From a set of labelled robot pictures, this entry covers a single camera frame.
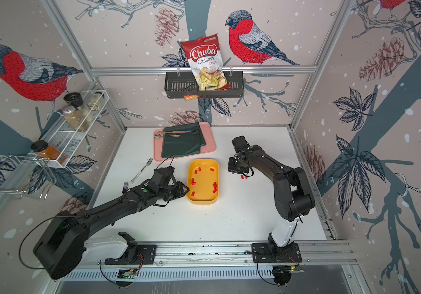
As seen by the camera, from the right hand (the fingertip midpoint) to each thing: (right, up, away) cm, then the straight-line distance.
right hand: (231, 168), depth 93 cm
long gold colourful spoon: (-44, +20, +25) cm, 54 cm away
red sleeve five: (-17, -2, +7) cm, 19 cm away
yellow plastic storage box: (-15, -7, +2) cm, 17 cm away
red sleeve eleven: (-9, -12, -2) cm, 15 cm away
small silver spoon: (-45, +18, +21) cm, 53 cm away
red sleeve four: (-10, -2, +7) cm, 13 cm away
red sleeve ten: (-8, -10, -1) cm, 12 cm away
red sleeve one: (+7, -5, +4) cm, 9 cm away
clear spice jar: (-65, +33, -8) cm, 74 cm away
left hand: (-20, -7, -10) cm, 23 cm away
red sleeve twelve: (+9, -6, +4) cm, 11 cm away
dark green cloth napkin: (-26, +13, +20) cm, 35 cm away
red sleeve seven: (-20, -8, +2) cm, 22 cm away
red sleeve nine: (-9, -9, +1) cm, 12 cm away
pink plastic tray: (-13, +21, +25) cm, 35 cm away
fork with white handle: (-47, +3, +11) cm, 48 cm away
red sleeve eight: (-20, -12, -3) cm, 23 cm away
